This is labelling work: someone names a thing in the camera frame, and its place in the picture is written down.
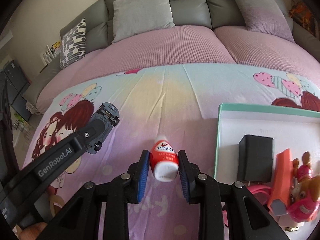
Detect black wall charger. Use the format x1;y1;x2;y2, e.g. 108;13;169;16
236;134;274;184

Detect black and white patterned pillow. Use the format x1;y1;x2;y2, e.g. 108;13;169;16
59;18;87;70

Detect light grey pillow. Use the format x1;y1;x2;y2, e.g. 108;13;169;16
112;0;176;43

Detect white lace cover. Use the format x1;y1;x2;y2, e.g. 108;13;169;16
25;102;38;115

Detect printed cartoon blanket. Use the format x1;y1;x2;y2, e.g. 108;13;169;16
21;64;320;240

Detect white tray green rim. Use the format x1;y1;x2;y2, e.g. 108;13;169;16
214;102;320;240

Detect lilac grey pillow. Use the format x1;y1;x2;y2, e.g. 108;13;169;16
226;0;295;43

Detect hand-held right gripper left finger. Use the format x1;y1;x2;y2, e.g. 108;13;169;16
46;150;150;240

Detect person's left hand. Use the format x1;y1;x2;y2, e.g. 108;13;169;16
20;221;49;240

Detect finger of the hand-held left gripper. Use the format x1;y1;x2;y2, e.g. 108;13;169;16
71;120;106;155

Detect grey sofa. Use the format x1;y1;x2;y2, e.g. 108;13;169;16
22;0;320;103

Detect dark grey toy car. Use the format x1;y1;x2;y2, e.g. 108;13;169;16
86;102;120;155

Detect pink dog toy figure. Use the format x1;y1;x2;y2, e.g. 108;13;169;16
285;151;320;223

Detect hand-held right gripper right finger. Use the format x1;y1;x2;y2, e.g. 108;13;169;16
178;150;293;240

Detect yellow book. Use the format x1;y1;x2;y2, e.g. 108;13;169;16
49;41;62;55

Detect white magazine rack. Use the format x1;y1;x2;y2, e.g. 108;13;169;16
40;45;54;67

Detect orange patterned object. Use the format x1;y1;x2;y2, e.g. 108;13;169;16
289;0;312;34

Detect green printed packets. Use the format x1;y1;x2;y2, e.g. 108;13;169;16
14;112;34;132

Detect pink knitted bedspread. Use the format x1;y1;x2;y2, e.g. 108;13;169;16
36;25;320;113

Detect red and white small bottle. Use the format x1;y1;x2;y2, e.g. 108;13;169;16
149;134;180;182

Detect pink kids watch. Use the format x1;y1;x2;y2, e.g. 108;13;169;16
247;184;273;205

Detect dark cabinet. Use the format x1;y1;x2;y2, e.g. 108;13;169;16
0;60;30;123

